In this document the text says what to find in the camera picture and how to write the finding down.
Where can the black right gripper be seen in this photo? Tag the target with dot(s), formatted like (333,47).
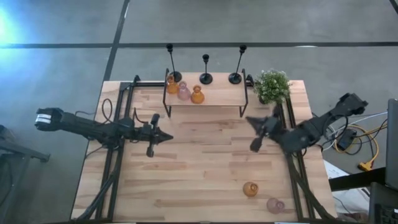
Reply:
(275,127)

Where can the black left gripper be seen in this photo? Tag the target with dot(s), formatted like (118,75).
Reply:
(153,146)

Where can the pink ribbed glass candle holder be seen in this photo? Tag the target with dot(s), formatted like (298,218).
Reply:
(274,206)
(183,94)

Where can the amber ribbed glass candle holder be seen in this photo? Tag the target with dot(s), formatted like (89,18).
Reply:
(172,88)
(197,98)
(250,189)

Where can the tall black metal candlestick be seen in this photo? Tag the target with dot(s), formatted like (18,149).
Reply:
(235,78)
(178,75)

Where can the short black metal candlestick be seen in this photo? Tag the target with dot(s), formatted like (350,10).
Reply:
(206,78)

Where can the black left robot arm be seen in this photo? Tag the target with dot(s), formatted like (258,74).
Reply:
(77,126)

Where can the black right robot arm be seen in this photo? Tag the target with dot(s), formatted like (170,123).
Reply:
(311,133)

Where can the green potted plant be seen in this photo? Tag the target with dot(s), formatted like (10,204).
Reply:
(272,85)

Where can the black power adapter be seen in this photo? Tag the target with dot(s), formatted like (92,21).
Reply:
(346,140)

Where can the white paper sheets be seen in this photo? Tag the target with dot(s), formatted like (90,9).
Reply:
(354,202)

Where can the black metal stand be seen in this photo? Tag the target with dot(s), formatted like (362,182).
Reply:
(21,151)

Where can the black keyboard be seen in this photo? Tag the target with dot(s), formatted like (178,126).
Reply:
(384,205)

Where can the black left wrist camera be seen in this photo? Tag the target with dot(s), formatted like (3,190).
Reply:
(143,132)

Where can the wooden shelf with black frame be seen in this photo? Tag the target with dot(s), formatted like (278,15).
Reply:
(224,93)

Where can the black aluminium rig frame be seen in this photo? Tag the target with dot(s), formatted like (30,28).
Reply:
(149,84)

